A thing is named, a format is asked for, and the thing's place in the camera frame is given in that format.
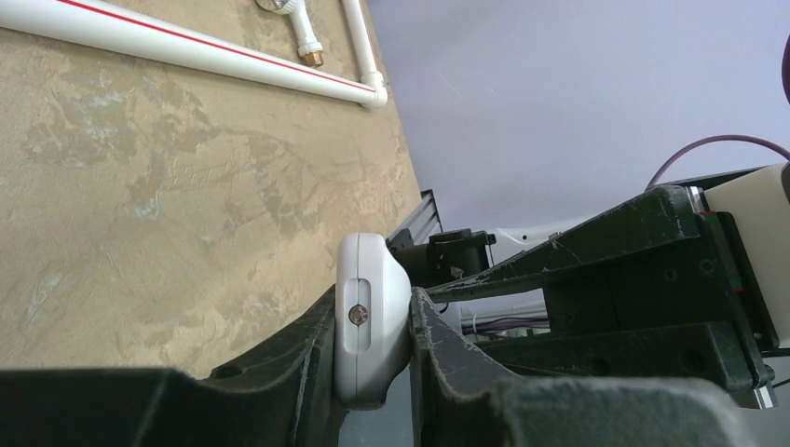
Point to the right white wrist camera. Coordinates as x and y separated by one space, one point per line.
759 204

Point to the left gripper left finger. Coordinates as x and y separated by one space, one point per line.
279 393

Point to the aluminium extrusion rail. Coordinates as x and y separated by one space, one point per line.
423 221

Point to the white PVC tap fitting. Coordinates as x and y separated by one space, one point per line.
309 48

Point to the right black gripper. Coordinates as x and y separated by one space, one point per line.
645 289

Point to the white remote control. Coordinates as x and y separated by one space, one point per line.
371 336

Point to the white PVC pipe frame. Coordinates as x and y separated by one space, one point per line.
105 26

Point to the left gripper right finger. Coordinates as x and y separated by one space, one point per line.
463 397

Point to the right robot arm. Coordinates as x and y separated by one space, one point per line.
450 256

